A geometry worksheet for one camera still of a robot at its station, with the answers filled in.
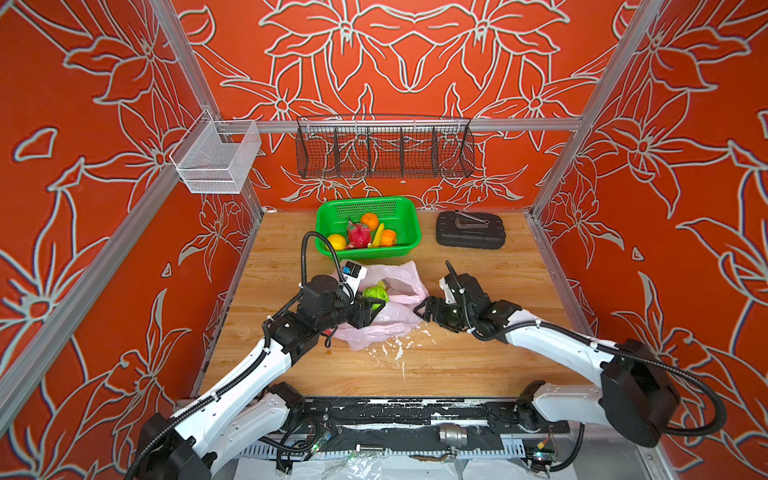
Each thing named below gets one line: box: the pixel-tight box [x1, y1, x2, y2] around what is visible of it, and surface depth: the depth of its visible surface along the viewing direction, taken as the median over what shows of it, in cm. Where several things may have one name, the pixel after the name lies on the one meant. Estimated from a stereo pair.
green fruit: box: [362, 280, 390, 310], surface depth 74 cm
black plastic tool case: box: [436, 211, 506, 250], surface depth 108 cm
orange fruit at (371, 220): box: [361, 212, 379, 231], surface depth 112 cm
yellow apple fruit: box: [328, 234, 346, 251], surface depth 105 cm
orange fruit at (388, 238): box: [380, 229, 396, 247], surface depth 106 cm
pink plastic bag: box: [331, 261, 429, 351], surface depth 79 cm
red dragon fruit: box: [346, 221, 372, 249], surface depth 105 cm
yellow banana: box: [372, 223, 385, 247], surface depth 109 cm
